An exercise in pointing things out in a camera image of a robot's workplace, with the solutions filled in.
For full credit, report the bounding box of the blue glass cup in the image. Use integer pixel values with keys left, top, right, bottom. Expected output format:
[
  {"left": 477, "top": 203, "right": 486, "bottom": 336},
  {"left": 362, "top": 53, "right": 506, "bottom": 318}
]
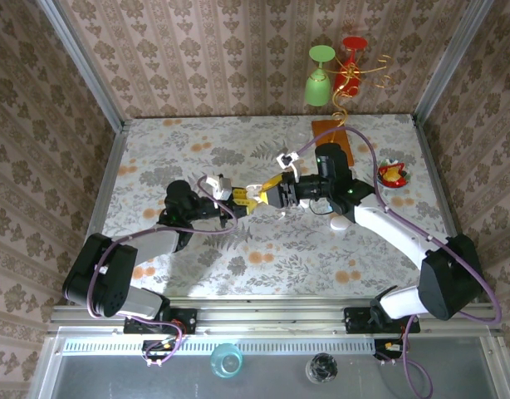
[{"left": 209, "top": 342, "right": 243, "bottom": 379}]

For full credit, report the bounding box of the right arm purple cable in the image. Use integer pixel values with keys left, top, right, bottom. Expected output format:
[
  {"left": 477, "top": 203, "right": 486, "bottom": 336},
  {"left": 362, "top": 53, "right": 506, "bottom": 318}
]
[{"left": 298, "top": 126, "right": 503, "bottom": 396}]

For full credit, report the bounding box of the dark glass cup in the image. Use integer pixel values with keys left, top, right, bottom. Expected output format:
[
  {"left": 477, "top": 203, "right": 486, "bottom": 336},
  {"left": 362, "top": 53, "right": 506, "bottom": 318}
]
[{"left": 305, "top": 352, "right": 339, "bottom": 383}]

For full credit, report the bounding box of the gold wire rack wooden base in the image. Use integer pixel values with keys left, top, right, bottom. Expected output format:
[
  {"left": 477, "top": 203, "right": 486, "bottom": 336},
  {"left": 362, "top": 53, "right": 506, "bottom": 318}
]
[{"left": 311, "top": 52, "right": 396, "bottom": 167}]

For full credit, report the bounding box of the small patterned bowl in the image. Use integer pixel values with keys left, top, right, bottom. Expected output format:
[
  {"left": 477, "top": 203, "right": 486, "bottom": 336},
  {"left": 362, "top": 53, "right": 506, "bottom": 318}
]
[{"left": 373, "top": 160, "right": 412, "bottom": 190}]

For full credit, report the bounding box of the green wine glass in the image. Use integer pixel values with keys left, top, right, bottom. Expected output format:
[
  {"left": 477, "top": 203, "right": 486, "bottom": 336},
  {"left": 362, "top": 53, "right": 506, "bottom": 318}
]
[{"left": 303, "top": 44, "right": 337, "bottom": 107}]

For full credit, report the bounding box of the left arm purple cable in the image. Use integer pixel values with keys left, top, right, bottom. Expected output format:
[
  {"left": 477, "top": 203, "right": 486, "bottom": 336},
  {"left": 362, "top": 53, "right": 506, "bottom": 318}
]
[{"left": 85, "top": 174, "right": 239, "bottom": 367}]

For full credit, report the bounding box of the black connector block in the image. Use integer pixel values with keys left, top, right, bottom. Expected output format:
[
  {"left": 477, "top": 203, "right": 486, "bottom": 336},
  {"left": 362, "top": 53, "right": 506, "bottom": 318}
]
[
  {"left": 373, "top": 338, "right": 406, "bottom": 362},
  {"left": 141, "top": 338, "right": 178, "bottom": 362}
]

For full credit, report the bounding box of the clear glass tumbler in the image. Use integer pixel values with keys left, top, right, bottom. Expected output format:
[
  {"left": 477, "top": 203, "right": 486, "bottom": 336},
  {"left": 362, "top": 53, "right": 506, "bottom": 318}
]
[{"left": 286, "top": 126, "right": 312, "bottom": 149}]

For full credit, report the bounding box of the red yellow wrapped candy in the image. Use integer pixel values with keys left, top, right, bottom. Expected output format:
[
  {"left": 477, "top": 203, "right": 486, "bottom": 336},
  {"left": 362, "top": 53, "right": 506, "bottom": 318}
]
[{"left": 377, "top": 162, "right": 408, "bottom": 186}]

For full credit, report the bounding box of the perforated metal cable strip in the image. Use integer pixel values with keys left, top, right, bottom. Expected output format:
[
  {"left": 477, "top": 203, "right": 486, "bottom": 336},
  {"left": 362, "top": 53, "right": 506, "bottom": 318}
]
[{"left": 61, "top": 338, "right": 405, "bottom": 355}]

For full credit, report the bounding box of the aluminium front frame rail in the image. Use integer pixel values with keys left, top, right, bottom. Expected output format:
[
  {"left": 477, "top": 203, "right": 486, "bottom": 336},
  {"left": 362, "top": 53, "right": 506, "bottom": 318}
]
[{"left": 47, "top": 297, "right": 505, "bottom": 336}]

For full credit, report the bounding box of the aluminium frame post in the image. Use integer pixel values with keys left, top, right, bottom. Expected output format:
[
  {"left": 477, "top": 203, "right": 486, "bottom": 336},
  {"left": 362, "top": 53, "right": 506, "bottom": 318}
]
[
  {"left": 412, "top": 0, "right": 495, "bottom": 121},
  {"left": 38, "top": 0, "right": 127, "bottom": 132}
]

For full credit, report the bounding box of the aluminium side rail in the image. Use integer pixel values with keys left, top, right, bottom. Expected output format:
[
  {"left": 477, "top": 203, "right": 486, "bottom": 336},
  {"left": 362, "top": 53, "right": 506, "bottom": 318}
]
[
  {"left": 66, "top": 120, "right": 130, "bottom": 300},
  {"left": 410, "top": 114, "right": 480, "bottom": 303}
]

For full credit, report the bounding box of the red wine glass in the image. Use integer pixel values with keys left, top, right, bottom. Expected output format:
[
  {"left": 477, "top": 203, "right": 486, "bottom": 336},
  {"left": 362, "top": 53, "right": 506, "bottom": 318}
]
[{"left": 332, "top": 36, "right": 370, "bottom": 99}]

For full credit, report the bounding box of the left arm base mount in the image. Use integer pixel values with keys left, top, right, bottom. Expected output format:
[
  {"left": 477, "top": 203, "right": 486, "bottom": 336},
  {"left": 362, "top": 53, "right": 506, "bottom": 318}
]
[{"left": 124, "top": 307, "right": 198, "bottom": 336}]

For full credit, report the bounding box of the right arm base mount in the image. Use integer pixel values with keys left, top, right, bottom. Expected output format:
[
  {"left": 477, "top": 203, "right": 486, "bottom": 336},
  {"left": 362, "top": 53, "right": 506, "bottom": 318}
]
[{"left": 344, "top": 306, "right": 421, "bottom": 335}]

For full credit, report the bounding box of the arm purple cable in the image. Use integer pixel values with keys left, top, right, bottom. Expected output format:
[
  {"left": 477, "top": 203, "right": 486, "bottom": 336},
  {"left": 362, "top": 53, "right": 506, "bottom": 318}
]
[
  {"left": 298, "top": 126, "right": 503, "bottom": 396},
  {"left": 85, "top": 174, "right": 239, "bottom": 367}
]

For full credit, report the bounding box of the grey metal shelf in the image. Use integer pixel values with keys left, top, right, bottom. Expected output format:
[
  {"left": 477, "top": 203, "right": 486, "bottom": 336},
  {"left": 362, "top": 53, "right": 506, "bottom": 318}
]
[{"left": 28, "top": 334, "right": 510, "bottom": 399}]

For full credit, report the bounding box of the white earbud charging case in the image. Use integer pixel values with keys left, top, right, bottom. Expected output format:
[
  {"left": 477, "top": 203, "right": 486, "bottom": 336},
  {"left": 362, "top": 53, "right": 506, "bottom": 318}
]
[{"left": 244, "top": 183, "right": 267, "bottom": 205}]

